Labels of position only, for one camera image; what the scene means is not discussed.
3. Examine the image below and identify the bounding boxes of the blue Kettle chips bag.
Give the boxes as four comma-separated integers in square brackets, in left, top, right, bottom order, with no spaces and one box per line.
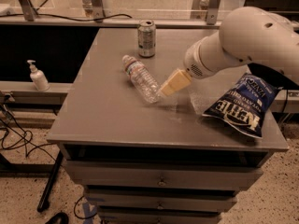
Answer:
[203,73,280,138]

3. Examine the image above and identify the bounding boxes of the black table leg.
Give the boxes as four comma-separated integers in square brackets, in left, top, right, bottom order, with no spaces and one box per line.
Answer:
[37,152,64,213]

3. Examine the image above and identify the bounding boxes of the metal frame rail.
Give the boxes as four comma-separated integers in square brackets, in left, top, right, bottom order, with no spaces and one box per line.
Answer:
[0,14,221,29]

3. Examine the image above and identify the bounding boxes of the black cable on rail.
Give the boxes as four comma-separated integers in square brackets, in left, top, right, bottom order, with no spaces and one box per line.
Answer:
[0,12,134,22]

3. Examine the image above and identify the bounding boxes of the grey drawer cabinet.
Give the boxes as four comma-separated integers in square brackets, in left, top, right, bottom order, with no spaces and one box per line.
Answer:
[49,28,288,224]

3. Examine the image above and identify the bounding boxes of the clear plastic water bottle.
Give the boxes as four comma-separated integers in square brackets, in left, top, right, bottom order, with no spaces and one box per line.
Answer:
[122,55,160,104]

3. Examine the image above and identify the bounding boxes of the black floor cables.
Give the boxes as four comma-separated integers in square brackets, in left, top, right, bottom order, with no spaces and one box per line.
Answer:
[0,103,59,161]

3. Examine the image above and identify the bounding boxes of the white pump lotion bottle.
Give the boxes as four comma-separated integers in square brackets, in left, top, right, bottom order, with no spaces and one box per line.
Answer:
[27,60,50,91]

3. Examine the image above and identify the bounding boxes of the grey drawer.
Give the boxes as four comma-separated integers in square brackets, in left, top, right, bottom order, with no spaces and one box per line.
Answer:
[84,189,236,213]
[65,161,263,190]

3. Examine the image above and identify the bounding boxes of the top grey drawer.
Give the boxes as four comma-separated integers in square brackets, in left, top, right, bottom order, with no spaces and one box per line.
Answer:
[65,161,263,190]

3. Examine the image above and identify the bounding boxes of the silver soda can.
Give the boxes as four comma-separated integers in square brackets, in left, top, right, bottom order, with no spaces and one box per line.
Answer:
[137,21,156,58]

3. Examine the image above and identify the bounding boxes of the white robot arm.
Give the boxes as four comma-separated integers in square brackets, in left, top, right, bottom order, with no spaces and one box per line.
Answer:
[159,7,299,97]

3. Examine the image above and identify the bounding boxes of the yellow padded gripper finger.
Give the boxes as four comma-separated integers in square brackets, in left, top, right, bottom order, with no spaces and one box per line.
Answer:
[159,69,192,97]

